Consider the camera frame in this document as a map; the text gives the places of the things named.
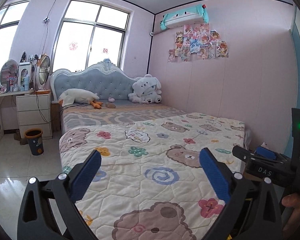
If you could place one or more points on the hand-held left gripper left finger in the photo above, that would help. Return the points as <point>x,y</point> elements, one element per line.
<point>86,175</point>

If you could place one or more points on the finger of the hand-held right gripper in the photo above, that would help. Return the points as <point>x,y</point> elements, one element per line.
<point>243,156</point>
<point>265,153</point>

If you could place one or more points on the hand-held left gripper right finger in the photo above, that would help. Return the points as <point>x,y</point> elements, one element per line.
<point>215,175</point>

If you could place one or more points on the person's right hand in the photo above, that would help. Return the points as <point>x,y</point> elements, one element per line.
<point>293,201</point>

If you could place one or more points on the blue waste basket brown rim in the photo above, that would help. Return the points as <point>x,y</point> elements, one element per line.
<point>35,145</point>

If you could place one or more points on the grey patterned bed sheet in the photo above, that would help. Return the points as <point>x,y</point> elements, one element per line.
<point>115,116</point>

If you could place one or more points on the white plush goose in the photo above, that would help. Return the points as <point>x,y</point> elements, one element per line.
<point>75,96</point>

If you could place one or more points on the white drawer nightstand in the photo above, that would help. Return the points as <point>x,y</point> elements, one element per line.
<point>32,110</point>

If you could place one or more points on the bed with blue tufted headboard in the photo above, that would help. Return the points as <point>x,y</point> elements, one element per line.
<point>95,82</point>

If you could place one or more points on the white plush bear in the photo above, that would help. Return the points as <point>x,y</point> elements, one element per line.
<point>145,87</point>

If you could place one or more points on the light blue bottle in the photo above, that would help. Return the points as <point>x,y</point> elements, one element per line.
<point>26,83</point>

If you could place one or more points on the beige desk fan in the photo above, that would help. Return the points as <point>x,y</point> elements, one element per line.
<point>41,73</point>

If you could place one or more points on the white desk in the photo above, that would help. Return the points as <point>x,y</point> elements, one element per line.
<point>5,93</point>

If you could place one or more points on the white desktop cabinet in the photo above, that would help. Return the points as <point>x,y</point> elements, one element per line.
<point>23,72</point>

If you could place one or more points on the square red window sticker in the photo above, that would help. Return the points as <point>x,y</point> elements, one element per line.
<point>105,51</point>

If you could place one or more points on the round red window sticker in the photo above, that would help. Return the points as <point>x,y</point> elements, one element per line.
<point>72,46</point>

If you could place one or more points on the round vanity mirror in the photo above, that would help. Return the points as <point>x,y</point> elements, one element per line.
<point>7,71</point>

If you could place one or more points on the air conditioner with teal cover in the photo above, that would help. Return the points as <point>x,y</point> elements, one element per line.
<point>185,17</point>

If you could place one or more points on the large grey framed window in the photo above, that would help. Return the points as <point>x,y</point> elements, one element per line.
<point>110,20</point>

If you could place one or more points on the side window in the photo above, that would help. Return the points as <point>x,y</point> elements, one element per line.
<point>5,35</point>

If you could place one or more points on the cluster of cartoon wall posters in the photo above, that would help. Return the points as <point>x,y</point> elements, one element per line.
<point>197,45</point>

